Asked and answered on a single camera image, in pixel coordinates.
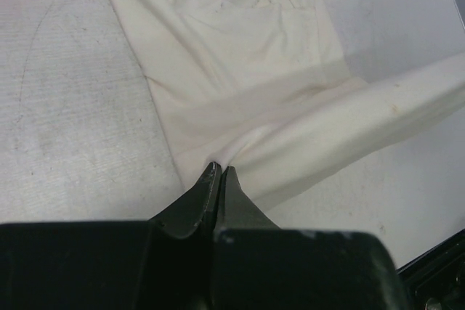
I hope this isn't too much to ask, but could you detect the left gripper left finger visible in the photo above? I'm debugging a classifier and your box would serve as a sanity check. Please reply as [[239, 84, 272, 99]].
[[1, 163, 222, 309]]

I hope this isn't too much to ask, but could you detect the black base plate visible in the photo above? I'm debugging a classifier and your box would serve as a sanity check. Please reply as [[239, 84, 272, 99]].
[[397, 230, 464, 310]]

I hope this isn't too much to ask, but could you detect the white t shirt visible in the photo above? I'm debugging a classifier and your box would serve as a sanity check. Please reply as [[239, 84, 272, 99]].
[[110, 0, 464, 208]]

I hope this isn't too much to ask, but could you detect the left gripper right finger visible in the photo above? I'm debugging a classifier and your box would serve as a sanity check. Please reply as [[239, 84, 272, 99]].
[[212, 167, 410, 309]]

